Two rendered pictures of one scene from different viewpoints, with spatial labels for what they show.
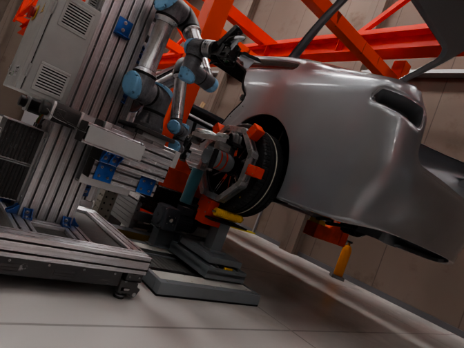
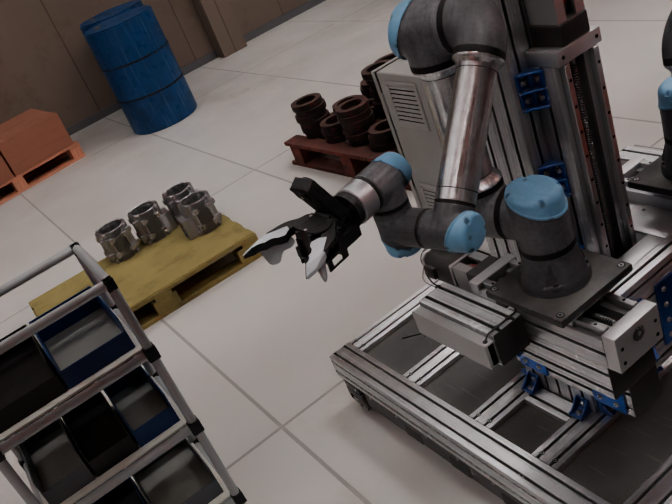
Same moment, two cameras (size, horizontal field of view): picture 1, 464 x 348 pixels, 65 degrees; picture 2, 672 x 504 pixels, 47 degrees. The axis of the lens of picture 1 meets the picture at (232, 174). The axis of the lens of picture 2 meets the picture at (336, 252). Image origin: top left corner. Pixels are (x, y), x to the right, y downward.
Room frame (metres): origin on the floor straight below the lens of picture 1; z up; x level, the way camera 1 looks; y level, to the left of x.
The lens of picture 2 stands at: (1.85, -0.96, 1.81)
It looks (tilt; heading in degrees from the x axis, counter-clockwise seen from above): 28 degrees down; 108
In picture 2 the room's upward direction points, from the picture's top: 23 degrees counter-clockwise
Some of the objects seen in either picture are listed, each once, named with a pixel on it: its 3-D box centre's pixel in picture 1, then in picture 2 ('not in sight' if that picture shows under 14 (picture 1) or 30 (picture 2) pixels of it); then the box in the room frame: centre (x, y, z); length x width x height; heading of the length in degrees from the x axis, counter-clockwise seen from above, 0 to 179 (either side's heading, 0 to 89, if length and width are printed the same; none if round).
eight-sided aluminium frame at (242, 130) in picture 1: (225, 162); not in sight; (2.59, 0.07, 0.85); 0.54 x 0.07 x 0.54; 40
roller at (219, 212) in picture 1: (228, 215); not in sight; (2.56, -0.08, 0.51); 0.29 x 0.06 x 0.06; 130
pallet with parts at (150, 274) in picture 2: not in sight; (135, 264); (-0.30, 2.43, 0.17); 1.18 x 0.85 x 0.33; 42
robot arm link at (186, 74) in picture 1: (191, 70); (404, 226); (1.59, 0.33, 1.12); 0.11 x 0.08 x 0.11; 145
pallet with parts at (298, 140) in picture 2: not in sight; (392, 105); (1.14, 3.45, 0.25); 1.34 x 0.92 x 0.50; 132
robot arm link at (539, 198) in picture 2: (158, 98); (536, 212); (1.83, 0.48, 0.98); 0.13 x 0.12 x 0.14; 145
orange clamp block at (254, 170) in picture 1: (255, 171); not in sight; (2.35, -0.13, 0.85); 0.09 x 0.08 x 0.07; 40
